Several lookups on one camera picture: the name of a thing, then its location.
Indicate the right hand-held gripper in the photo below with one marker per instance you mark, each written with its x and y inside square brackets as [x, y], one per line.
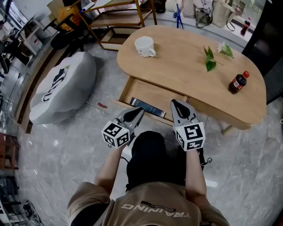
[192, 136]

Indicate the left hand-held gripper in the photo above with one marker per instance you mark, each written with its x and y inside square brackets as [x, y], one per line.
[115, 134]

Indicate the person's right forearm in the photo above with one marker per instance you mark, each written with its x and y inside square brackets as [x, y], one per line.
[194, 174]

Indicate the person's left forearm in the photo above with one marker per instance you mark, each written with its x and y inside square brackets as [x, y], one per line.
[109, 170]

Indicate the wooden coffee table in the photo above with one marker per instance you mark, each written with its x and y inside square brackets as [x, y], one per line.
[177, 55]

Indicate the dark blue book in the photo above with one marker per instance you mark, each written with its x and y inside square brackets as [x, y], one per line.
[148, 107]

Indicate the small red floor item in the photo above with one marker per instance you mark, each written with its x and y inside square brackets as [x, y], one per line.
[102, 105]

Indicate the person's black trousers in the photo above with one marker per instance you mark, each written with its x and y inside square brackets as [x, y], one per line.
[150, 159]

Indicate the green leaf sprig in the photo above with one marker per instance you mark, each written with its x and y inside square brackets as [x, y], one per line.
[210, 64]

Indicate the small cola bottle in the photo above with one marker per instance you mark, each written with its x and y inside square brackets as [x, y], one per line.
[236, 85]

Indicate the grey beanbag pouf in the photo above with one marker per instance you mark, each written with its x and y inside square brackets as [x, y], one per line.
[75, 83]

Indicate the white mug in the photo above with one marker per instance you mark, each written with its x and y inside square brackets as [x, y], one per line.
[143, 46]

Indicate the white artificial flower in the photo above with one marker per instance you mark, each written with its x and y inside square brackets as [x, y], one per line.
[226, 50]

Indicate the person's beige t-shirt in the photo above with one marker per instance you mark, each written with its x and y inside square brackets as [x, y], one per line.
[154, 196]

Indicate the wooden shelf rack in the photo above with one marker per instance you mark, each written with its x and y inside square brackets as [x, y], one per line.
[119, 19]

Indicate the green bag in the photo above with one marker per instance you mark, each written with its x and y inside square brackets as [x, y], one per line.
[203, 17]

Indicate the black office chair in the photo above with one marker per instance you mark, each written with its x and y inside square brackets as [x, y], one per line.
[64, 39]

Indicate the wooden floor platform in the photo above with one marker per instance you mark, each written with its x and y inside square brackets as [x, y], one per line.
[28, 95]

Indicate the white bag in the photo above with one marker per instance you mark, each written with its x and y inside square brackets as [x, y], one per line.
[189, 8]

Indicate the tall cola bottle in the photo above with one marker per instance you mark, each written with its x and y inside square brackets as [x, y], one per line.
[245, 27]

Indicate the black mini fridge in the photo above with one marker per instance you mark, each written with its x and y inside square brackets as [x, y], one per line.
[267, 44]

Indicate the beige tote bag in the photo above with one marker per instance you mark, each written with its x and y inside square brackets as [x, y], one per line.
[222, 12]

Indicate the black bag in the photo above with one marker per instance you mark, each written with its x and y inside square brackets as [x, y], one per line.
[159, 5]

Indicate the white jug red label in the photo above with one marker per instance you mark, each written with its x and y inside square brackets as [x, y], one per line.
[35, 42]

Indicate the brown wooden stool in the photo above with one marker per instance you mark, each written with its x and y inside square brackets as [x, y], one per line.
[7, 150]

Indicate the brown wooden board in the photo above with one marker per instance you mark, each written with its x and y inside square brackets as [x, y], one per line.
[54, 7]

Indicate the white desk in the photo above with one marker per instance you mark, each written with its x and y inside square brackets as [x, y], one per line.
[31, 24]

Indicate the black metal rack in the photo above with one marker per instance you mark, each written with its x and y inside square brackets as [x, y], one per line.
[8, 194]

